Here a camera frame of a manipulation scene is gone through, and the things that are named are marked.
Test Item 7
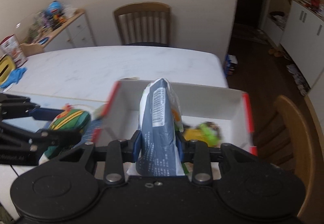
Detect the green round embroidered pouch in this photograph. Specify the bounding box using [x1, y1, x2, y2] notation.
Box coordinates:
[38, 109, 91, 165]

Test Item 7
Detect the yellow small box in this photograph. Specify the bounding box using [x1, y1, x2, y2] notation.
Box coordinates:
[183, 128, 207, 142]

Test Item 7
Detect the blue-grey tissue pack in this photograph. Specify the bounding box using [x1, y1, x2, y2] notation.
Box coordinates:
[127, 78, 184, 177]

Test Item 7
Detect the red and white cardboard box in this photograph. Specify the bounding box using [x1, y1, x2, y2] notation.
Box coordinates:
[87, 80, 258, 179]

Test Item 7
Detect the blue cloth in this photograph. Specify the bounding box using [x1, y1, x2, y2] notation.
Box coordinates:
[1, 67, 27, 89]

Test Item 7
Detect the yellow tissue box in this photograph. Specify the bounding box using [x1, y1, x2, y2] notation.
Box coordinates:
[0, 54, 16, 84]

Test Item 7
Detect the small wooden chair back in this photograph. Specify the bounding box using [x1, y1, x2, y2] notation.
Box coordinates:
[20, 43, 43, 57]

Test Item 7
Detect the wooden chair at right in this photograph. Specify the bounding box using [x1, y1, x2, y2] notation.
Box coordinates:
[253, 95, 323, 223]

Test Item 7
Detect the white sideboard with wood top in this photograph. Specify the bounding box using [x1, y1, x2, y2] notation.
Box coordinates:
[32, 9, 97, 53]

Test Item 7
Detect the blue globe toy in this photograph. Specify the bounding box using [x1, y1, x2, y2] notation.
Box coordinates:
[45, 1, 63, 17]

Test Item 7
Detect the blue carton on floor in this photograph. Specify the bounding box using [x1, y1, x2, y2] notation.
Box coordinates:
[224, 54, 238, 76]

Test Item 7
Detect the wooden slat-back chair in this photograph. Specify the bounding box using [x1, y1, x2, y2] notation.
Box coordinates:
[113, 2, 171, 47]

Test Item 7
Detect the orange toy keychain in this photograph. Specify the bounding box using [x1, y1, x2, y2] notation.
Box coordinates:
[63, 103, 76, 112]

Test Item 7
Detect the white wall cabinet unit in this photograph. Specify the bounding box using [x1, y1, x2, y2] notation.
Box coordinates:
[263, 0, 323, 87]

